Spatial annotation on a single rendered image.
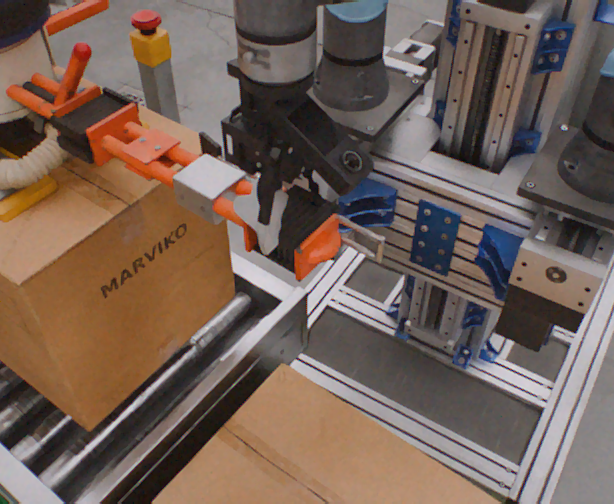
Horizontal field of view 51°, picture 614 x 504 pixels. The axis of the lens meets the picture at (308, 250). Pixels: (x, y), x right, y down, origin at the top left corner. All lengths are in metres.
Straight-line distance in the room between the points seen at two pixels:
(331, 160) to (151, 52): 1.06
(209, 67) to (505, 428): 2.41
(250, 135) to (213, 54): 2.97
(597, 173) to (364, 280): 1.07
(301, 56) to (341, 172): 0.11
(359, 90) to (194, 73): 2.27
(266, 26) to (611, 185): 0.72
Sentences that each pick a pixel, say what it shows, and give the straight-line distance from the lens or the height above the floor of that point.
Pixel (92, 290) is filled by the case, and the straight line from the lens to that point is 1.06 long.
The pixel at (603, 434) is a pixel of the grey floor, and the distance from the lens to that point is 2.16.
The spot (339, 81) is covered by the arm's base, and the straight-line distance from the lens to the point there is 1.26.
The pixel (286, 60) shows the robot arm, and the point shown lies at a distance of 0.61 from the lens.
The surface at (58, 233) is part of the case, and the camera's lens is 1.01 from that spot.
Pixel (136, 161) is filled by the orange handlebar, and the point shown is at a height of 1.22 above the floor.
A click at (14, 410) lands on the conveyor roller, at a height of 0.55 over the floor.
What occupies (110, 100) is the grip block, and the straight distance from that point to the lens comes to 0.99.
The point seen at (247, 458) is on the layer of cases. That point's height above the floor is 0.54.
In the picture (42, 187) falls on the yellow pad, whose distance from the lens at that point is 1.07.
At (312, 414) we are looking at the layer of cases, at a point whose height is 0.54.
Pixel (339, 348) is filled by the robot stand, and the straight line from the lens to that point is 1.89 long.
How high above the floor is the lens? 1.74
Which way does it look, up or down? 46 degrees down
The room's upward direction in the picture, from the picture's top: straight up
